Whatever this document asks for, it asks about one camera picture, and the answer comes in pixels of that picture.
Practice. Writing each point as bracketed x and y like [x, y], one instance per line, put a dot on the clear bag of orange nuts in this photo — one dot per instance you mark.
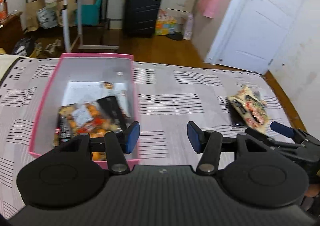
[100, 131]

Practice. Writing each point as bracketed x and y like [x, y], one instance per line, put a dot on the black hard suitcase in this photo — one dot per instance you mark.
[140, 17]

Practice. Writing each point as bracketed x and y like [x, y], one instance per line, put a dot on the beige sandals on floor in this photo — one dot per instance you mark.
[49, 50]

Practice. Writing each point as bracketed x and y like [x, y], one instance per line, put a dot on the striped patchwork bed sheet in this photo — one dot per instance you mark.
[168, 97]

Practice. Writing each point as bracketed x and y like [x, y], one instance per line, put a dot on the pink paper bag hanging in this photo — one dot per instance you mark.
[208, 8]

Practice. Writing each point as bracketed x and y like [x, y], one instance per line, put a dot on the black snack packet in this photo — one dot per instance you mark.
[116, 120]

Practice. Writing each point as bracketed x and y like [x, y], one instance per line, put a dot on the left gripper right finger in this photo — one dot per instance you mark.
[209, 144]

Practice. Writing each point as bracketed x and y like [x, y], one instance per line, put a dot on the orange drink bottle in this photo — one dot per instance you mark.
[3, 9]

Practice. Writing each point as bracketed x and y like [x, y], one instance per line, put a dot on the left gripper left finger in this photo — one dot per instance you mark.
[117, 144]

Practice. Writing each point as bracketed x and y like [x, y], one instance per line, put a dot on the black bag on floor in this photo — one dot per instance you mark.
[24, 47]

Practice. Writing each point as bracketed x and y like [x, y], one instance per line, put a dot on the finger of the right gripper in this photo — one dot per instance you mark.
[260, 136]
[282, 129]

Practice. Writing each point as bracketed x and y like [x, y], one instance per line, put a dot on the pink cardboard box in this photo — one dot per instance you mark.
[81, 67]

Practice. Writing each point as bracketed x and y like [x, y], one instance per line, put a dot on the white drawstring plastic bag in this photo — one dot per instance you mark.
[47, 18]

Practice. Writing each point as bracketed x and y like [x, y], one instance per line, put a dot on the white chocolate snack bar wrapper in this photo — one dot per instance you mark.
[107, 89]

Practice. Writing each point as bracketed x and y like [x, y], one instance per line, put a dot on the brown paper bag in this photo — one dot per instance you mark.
[32, 9]

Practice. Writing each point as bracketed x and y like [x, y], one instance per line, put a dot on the teal tote bag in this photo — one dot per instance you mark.
[90, 13]

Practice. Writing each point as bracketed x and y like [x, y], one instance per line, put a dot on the large beige snack bag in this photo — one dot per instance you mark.
[251, 108]

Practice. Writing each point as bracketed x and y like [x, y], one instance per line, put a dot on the white patterned floor bag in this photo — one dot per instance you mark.
[187, 28]

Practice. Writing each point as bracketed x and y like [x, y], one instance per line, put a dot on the dark wooden nightstand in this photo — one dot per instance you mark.
[11, 32]

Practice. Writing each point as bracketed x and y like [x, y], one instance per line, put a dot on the white bedroom door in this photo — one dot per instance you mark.
[252, 32]

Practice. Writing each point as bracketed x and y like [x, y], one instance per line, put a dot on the printed paper sheet in box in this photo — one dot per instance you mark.
[82, 92]

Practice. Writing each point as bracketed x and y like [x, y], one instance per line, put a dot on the colourful yellow gift box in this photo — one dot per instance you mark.
[165, 24]

